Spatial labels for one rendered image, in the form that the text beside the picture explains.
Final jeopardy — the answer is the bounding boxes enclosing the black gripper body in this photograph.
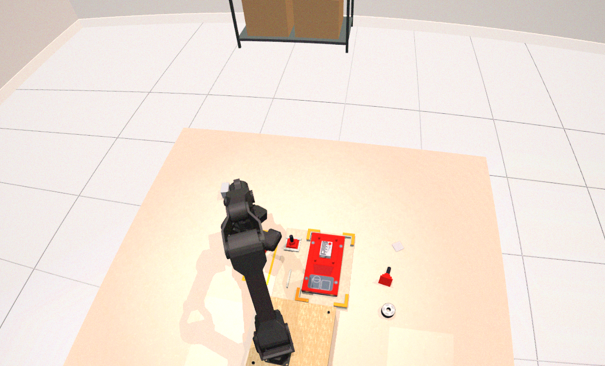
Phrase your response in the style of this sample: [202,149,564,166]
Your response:
[221,217,282,252]

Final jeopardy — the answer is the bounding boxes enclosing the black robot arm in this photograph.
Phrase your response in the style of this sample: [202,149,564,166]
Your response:
[221,178,295,366]

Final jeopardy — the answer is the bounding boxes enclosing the black toy tyre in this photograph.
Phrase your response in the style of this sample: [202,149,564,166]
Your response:
[381,303,396,318]

